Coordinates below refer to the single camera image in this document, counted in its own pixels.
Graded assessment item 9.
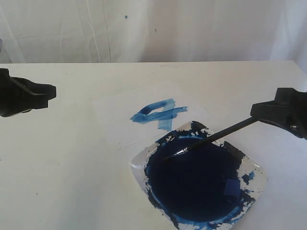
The black paintbrush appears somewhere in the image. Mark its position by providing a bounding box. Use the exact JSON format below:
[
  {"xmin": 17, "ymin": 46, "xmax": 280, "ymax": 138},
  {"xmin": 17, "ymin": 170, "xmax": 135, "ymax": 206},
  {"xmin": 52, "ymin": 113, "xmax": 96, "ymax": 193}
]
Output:
[{"xmin": 165, "ymin": 117, "xmax": 258, "ymax": 160}]

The white paper sheet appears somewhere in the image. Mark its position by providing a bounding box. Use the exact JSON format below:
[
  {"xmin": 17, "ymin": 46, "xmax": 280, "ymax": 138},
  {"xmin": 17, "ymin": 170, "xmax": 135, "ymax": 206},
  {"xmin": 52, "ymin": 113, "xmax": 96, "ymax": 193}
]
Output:
[{"xmin": 94, "ymin": 82, "xmax": 208, "ymax": 149}]

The white square paint dish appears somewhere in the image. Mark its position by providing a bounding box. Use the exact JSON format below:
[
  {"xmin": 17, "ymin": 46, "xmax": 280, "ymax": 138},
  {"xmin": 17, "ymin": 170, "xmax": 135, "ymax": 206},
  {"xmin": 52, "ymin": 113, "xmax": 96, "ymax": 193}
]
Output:
[{"xmin": 130, "ymin": 121, "xmax": 268, "ymax": 230}]

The white backdrop cloth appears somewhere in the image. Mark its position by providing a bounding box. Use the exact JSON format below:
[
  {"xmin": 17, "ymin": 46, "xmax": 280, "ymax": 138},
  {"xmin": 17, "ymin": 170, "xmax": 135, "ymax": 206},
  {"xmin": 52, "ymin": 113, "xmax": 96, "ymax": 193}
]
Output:
[{"xmin": 0, "ymin": 0, "xmax": 307, "ymax": 63}]

